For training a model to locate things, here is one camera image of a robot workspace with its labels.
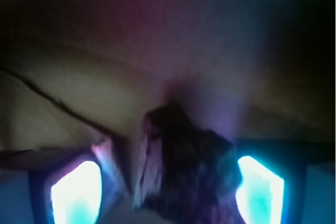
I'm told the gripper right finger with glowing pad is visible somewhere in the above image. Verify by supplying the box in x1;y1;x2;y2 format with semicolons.
236;140;335;223

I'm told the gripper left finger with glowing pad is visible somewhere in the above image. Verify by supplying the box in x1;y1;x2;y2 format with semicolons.
1;149;103;223

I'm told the dark brown rock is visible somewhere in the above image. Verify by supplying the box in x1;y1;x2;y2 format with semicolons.
133;103;244;223

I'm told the crumpled brown paper bag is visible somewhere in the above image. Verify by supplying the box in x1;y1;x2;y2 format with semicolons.
0;0;336;156

